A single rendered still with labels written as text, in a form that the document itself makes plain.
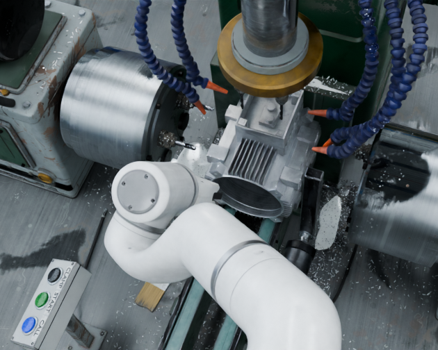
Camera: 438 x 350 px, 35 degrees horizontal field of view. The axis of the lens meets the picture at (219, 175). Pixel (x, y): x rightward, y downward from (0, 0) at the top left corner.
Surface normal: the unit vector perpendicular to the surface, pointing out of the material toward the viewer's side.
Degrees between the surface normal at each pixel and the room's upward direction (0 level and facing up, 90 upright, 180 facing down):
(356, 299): 0
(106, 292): 0
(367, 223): 66
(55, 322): 61
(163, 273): 87
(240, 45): 0
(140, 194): 30
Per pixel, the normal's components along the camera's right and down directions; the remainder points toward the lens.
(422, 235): -0.34, 0.46
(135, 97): -0.14, -0.27
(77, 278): 0.78, 0.02
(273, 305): -0.54, -0.50
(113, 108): -0.25, 0.04
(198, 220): -0.38, -0.73
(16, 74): -0.07, -0.47
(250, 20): -0.64, 0.70
